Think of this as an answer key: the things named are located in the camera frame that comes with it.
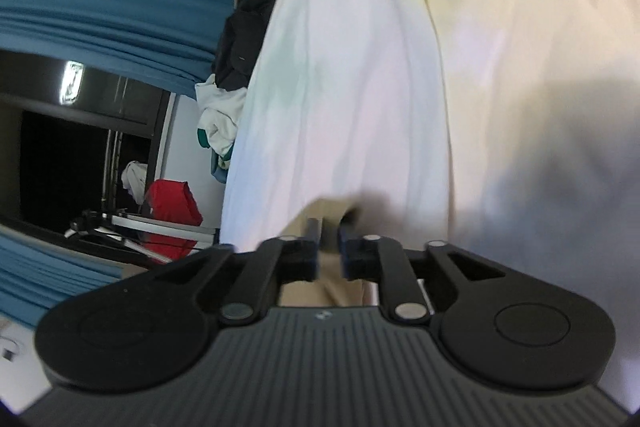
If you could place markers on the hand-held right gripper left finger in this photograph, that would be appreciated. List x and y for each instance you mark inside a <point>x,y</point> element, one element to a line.
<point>312,262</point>

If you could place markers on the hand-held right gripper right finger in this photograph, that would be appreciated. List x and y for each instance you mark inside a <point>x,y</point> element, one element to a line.
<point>344,263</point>

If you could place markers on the white shirt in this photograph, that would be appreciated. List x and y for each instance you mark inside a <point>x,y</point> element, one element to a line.
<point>345,87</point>

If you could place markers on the pile of dark clothes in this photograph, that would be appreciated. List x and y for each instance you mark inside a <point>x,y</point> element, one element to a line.
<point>245,37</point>

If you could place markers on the red cloth bag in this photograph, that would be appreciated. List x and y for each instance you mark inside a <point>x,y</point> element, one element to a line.
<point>170,217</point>

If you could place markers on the white and green garment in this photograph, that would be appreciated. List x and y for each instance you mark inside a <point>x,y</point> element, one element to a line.
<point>217,119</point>

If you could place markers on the metal tripod stand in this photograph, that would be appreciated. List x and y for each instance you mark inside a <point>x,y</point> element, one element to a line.
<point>125,227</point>

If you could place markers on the white cloth bundle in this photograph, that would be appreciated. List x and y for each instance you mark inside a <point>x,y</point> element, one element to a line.
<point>134,179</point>

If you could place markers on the dark window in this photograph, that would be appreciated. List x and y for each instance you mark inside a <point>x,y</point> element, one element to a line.
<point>65,157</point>

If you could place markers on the cream bed sheet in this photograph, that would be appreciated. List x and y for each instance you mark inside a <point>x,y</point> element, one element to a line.
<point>540,57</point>

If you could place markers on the white wall socket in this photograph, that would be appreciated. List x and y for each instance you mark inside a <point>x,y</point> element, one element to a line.
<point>8,347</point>

